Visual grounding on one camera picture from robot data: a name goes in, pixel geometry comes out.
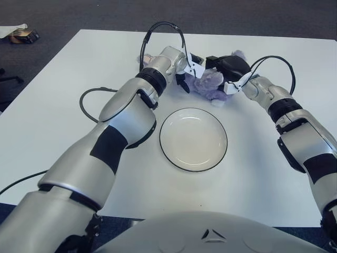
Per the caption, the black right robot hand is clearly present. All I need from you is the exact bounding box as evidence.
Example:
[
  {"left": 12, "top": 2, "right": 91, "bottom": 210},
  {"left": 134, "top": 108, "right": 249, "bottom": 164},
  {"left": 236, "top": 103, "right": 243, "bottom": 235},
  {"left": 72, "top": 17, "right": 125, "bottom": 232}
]
[{"left": 205, "top": 54, "right": 252, "bottom": 81}]

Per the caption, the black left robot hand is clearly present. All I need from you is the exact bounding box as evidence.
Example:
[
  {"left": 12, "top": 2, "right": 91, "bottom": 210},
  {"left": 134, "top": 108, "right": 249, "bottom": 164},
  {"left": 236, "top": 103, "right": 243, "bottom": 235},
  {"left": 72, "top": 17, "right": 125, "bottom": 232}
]
[{"left": 175, "top": 52, "right": 205, "bottom": 93}]

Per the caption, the purple plush bunny doll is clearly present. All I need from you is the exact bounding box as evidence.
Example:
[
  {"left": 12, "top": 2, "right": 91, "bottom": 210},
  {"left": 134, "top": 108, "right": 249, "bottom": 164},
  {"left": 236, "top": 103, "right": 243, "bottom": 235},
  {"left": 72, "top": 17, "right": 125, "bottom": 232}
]
[{"left": 136, "top": 49, "right": 250, "bottom": 108}]

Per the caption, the white plate with black rim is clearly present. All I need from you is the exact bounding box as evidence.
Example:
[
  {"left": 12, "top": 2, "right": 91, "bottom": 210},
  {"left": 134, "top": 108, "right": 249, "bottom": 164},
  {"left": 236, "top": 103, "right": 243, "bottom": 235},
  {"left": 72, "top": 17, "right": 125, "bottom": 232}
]
[{"left": 159, "top": 107, "right": 228, "bottom": 173}]

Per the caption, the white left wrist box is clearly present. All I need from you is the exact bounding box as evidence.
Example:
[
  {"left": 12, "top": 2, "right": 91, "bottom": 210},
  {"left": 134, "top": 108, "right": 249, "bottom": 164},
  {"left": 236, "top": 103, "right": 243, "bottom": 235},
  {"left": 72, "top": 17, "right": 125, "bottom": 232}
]
[{"left": 181, "top": 51, "right": 205, "bottom": 79}]

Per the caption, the grey robot torso shell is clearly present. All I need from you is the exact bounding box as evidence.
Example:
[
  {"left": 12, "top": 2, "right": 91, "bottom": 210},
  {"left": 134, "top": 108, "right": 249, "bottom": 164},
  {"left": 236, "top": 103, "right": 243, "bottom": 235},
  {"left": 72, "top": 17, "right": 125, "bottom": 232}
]
[{"left": 89, "top": 210, "right": 332, "bottom": 253}]

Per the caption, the black cardboard box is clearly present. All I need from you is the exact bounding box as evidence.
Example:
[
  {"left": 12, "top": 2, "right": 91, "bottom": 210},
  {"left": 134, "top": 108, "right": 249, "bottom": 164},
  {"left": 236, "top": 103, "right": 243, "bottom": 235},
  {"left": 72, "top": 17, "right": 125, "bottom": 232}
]
[{"left": 7, "top": 29, "right": 39, "bottom": 44}]

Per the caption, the black office chair base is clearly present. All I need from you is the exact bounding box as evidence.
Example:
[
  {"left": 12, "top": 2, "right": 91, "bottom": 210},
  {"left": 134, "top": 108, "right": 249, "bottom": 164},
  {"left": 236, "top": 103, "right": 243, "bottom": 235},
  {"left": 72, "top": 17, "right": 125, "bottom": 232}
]
[{"left": 0, "top": 67, "right": 24, "bottom": 85}]

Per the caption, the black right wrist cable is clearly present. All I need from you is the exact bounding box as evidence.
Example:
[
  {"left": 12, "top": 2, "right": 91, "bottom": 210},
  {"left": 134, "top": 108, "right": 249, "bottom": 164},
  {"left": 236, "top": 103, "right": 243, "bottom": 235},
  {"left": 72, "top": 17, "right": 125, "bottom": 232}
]
[{"left": 246, "top": 55, "right": 297, "bottom": 95}]

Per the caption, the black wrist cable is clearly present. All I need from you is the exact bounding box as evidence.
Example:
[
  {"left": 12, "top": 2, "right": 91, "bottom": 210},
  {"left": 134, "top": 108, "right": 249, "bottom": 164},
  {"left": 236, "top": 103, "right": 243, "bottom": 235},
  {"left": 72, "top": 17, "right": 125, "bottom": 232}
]
[
  {"left": 139, "top": 21, "right": 186, "bottom": 72},
  {"left": 246, "top": 55, "right": 297, "bottom": 95}
]

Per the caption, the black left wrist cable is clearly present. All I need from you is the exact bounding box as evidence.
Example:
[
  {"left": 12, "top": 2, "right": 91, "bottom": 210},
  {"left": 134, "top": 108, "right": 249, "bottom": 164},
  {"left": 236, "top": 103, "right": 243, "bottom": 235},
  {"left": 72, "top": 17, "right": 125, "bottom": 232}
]
[{"left": 139, "top": 21, "right": 186, "bottom": 72}]

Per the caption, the black left elbow cable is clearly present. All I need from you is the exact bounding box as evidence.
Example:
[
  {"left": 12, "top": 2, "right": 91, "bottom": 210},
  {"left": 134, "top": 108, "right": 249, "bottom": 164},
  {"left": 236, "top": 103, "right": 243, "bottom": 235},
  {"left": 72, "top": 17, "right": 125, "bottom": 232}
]
[{"left": 80, "top": 88, "right": 119, "bottom": 123}]

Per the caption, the black left shoulder cable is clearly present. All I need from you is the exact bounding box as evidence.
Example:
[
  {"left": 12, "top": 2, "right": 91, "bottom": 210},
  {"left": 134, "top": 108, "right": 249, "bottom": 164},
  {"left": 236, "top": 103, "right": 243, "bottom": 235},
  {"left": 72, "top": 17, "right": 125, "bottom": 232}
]
[{"left": 0, "top": 170, "right": 48, "bottom": 196}]

